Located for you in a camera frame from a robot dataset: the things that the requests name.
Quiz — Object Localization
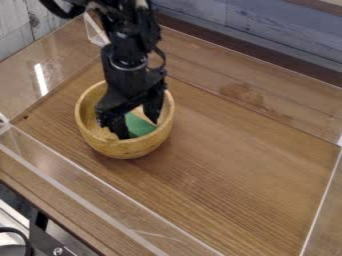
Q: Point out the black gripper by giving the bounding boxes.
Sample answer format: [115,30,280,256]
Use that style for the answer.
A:
[95,45,167,140]

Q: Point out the green rectangular block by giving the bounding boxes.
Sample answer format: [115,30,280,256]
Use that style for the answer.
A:
[125,112,156,138]

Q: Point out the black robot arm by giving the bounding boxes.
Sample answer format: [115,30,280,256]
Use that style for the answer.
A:
[38,0,167,140]

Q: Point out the brown wooden bowl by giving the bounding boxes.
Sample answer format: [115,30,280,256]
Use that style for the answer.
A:
[75,81,175,159]

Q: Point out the clear acrylic corner bracket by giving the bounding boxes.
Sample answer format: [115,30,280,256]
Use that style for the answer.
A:
[83,13,109,47]

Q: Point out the clear acrylic enclosure wall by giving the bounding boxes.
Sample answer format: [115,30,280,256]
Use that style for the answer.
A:
[0,114,223,256]

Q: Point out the black cable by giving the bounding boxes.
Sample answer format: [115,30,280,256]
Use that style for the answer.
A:
[0,227,34,256]

